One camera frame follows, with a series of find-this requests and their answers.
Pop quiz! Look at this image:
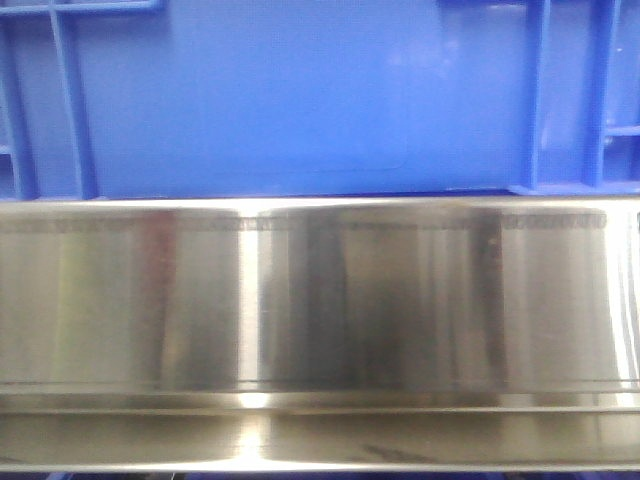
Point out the large blue plastic crate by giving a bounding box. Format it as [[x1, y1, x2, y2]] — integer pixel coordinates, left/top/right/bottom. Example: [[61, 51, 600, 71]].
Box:
[[1, 1, 639, 200]]

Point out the blue bin on lower shelf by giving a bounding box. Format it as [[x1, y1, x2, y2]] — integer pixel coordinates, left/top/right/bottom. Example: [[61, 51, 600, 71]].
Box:
[[44, 470, 639, 480]]

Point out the stainless steel shelf front rail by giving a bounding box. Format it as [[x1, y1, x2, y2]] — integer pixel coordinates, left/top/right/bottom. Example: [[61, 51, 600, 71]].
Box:
[[1, 197, 639, 471]]

